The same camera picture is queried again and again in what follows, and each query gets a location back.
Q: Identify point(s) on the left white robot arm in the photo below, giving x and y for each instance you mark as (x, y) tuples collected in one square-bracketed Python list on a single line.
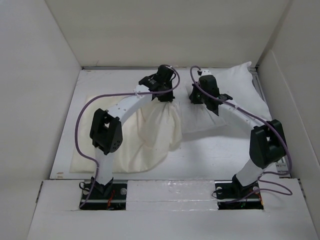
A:
[(106, 128)]

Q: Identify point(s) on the cream pillowcase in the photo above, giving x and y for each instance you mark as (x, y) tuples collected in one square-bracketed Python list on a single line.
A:
[(148, 136)]

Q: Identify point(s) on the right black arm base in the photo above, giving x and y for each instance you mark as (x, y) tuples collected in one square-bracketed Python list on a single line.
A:
[(231, 196)]

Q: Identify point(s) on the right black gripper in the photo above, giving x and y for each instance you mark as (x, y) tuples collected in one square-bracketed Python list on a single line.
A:
[(192, 97)]

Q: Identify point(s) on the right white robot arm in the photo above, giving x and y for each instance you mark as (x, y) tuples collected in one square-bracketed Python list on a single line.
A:
[(267, 140)]

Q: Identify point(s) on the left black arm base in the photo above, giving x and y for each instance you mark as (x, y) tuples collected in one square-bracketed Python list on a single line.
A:
[(112, 197)]

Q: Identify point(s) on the aluminium rail right side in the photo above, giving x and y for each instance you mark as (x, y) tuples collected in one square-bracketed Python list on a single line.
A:
[(281, 165)]

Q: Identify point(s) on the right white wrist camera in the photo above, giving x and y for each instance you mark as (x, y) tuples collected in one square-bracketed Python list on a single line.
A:
[(204, 72)]

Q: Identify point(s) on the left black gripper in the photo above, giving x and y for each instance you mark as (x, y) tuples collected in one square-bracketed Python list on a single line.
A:
[(168, 98)]

